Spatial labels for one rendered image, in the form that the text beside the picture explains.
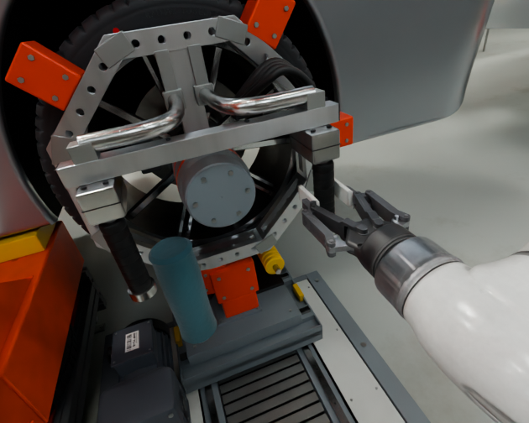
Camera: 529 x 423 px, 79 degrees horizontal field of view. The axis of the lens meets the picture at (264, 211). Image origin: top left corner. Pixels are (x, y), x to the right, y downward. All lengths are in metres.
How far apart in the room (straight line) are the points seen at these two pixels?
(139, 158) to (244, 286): 0.52
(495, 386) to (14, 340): 0.72
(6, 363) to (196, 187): 0.44
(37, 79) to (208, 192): 0.33
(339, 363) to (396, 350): 0.25
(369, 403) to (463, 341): 0.85
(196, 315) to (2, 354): 0.34
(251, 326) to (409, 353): 0.59
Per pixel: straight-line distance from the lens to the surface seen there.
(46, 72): 0.67
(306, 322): 1.24
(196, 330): 0.79
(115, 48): 0.65
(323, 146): 0.52
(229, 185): 0.57
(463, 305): 0.35
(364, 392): 1.19
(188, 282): 0.69
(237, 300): 0.92
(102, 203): 0.48
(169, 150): 0.48
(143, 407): 0.89
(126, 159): 0.49
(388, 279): 0.40
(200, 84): 0.66
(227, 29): 0.66
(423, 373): 1.35
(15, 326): 0.80
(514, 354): 0.33
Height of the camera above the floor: 1.12
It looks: 32 degrees down
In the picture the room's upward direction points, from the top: 9 degrees counter-clockwise
